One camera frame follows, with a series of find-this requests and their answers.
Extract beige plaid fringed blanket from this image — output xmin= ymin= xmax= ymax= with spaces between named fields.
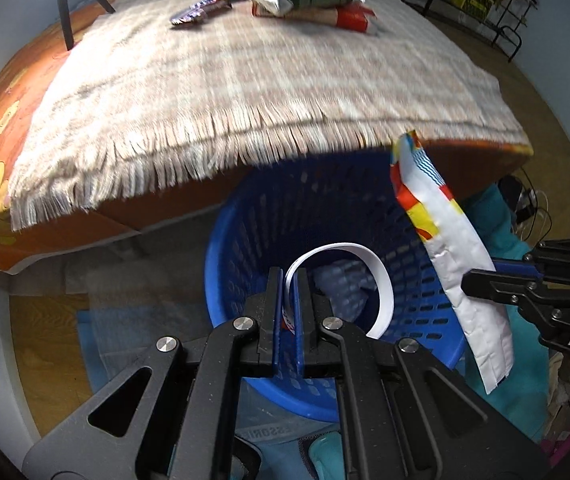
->
xmin=8 ymin=0 xmax=532 ymax=230

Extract teal cloth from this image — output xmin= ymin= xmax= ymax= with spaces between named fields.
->
xmin=462 ymin=184 xmax=548 ymax=442

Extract orange patterned mattress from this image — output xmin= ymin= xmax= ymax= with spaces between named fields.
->
xmin=0 ymin=3 xmax=533 ymax=274

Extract white colourful snack bag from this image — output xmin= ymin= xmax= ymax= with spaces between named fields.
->
xmin=390 ymin=131 xmax=514 ymax=393

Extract black metal drying rack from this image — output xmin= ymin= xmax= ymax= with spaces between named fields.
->
xmin=429 ymin=0 xmax=554 ymax=64

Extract white wristband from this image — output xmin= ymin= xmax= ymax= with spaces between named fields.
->
xmin=283 ymin=243 xmax=395 ymax=339

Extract yellow crate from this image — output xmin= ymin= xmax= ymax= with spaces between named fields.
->
xmin=450 ymin=0 xmax=494 ymax=22

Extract blue plastic laundry basket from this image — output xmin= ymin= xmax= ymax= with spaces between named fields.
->
xmin=203 ymin=152 xmax=468 ymax=424

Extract dark purple snack wrapper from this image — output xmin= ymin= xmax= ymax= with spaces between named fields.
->
xmin=170 ymin=0 xmax=232 ymax=27

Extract red paper box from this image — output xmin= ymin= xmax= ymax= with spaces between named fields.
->
xmin=281 ymin=2 xmax=377 ymax=34

